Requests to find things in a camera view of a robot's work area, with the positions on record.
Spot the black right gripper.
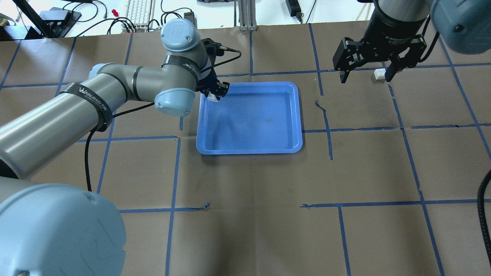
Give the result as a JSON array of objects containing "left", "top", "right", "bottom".
[{"left": 333, "top": 36, "right": 427, "bottom": 84}]

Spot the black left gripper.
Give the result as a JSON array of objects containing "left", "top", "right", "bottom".
[{"left": 198, "top": 69, "right": 230, "bottom": 101}]

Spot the white block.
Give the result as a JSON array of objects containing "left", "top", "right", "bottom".
[
  {"left": 374, "top": 68, "right": 386, "bottom": 81},
  {"left": 207, "top": 93, "right": 220, "bottom": 102}
]

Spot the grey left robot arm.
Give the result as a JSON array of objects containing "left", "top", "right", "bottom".
[{"left": 0, "top": 19, "right": 231, "bottom": 276}]

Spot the blue plastic tray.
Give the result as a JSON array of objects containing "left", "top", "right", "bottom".
[{"left": 196, "top": 81, "right": 303, "bottom": 155}]

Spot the black power adapter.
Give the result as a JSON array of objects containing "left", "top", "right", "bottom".
[{"left": 285, "top": 0, "right": 302, "bottom": 18}]

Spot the white keyboard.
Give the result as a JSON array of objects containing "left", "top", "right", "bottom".
[{"left": 123, "top": 0, "right": 155, "bottom": 28}]

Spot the black monitor stand base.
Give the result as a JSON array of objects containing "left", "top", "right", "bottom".
[{"left": 39, "top": 8, "right": 81, "bottom": 36}]

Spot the aluminium frame post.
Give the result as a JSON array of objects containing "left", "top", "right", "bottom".
[{"left": 237, "top": 0, "right": 257, "bottom": 31}]

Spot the black corrugated cable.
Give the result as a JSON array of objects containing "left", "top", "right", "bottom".
[{"left": 478, "top": 179, "right": 491, "bottom": 265}]

